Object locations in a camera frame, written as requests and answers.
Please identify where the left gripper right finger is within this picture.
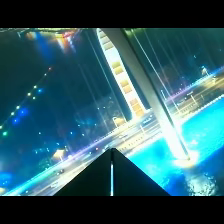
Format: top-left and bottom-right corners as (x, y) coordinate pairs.
(112, 148), (171, 197)

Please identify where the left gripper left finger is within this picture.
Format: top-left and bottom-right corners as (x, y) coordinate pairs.
(53, 148), (112, 197)

